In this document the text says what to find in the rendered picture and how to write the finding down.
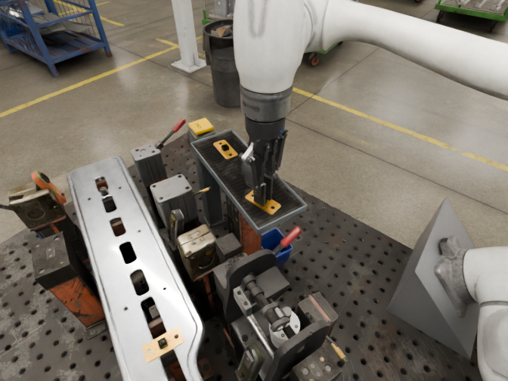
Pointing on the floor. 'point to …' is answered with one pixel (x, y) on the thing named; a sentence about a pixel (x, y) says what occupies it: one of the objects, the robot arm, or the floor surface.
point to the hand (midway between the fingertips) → (263, 190)
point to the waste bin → (222, 61)
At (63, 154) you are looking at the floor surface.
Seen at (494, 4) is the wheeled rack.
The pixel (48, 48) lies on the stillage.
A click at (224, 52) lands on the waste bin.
